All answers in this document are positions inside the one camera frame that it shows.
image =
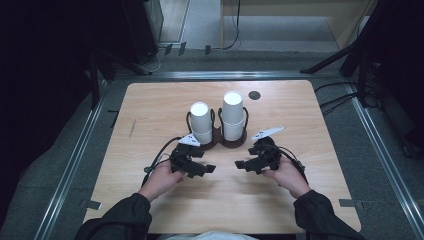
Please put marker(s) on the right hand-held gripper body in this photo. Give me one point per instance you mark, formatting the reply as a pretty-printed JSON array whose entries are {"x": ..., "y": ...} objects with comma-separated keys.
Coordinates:
[{"x": 268, "y": 151}]

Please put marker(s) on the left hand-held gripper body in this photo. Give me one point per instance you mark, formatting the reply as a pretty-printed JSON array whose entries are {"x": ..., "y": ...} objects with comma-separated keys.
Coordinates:
[{"x": 180, "y": 160}]

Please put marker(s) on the dark double cup holder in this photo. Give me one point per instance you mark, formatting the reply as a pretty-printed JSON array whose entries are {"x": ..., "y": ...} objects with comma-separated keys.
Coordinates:
[{"x": 217, "y": 133}]

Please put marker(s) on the tall stack of paper cups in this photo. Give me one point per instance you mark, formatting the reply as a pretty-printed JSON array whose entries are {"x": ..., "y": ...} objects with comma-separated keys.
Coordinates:
[{"x": 233, "y": 131}]

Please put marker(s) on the white paper cup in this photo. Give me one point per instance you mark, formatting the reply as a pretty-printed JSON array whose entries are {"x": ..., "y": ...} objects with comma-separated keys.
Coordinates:
[{"x": 232, "y": 106}]

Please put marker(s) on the person's left hand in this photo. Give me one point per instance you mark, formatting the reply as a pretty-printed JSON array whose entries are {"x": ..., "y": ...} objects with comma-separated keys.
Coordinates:
[{"x": 160, "y": 180}]

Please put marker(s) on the person's right hand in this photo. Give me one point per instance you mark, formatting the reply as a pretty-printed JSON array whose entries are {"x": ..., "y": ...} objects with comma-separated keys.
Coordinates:
[{"x": 288, "y": 176}]

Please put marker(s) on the short stack of paper cups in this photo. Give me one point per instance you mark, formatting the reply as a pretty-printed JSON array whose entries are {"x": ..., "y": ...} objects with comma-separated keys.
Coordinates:
[{"x": 201, "y": 121}]

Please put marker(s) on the black round table grommet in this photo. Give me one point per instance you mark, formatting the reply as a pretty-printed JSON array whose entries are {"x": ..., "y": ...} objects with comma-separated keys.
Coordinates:
[{"x": 254, "y": 95}]

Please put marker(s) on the person's light grey clothing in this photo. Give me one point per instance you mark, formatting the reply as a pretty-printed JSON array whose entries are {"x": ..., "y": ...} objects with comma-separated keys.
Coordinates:
[{"x": 210, "y": 236}]

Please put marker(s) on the grey tape mark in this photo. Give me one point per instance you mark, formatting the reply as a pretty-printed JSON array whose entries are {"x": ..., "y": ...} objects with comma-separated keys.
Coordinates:
[
  {"x": 347, "y": 202},
  {"x": 94, "y": 205}
]

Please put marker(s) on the black metal stand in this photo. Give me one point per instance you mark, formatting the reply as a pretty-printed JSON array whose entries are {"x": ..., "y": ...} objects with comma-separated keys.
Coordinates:
[{"x": 95, "y": 80}]

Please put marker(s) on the black cabinet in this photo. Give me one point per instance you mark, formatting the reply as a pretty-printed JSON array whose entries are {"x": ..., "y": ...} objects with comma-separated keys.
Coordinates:
[{"x": 143, "y": 30}]

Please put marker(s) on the black tripod stand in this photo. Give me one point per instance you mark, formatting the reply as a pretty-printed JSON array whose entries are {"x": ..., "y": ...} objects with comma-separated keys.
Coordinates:
[{"x": 356, "y": 50}]

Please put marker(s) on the light wooden furniture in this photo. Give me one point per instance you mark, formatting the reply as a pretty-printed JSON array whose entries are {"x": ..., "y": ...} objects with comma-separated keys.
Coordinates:
[{"x": 343, "y": 20}]

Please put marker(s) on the metal floor rail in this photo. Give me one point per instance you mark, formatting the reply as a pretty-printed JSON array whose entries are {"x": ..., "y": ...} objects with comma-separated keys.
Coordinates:
[
  {"x": 226, "y": 75},
  {"x": 71, "y": 166},
  {"x": 386, "y": 160}
]

